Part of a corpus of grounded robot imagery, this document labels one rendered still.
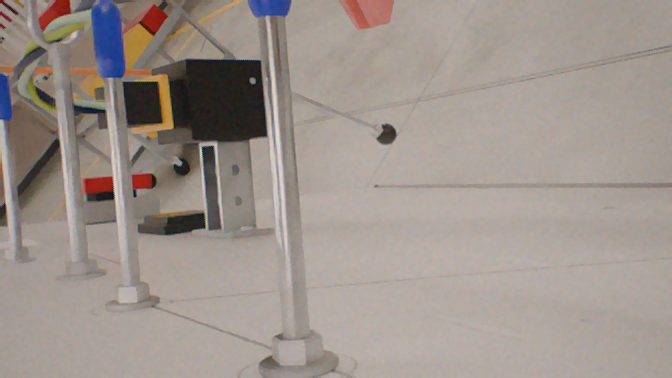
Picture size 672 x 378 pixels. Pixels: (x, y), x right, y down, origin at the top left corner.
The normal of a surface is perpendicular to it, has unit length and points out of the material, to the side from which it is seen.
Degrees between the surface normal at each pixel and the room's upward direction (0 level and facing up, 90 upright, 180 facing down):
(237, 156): 93
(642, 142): 0
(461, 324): 48
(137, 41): 90
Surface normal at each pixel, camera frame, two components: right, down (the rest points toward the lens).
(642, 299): -0.07, -1.00
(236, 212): 0.60, 0.00
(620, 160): -0.68, -0.60
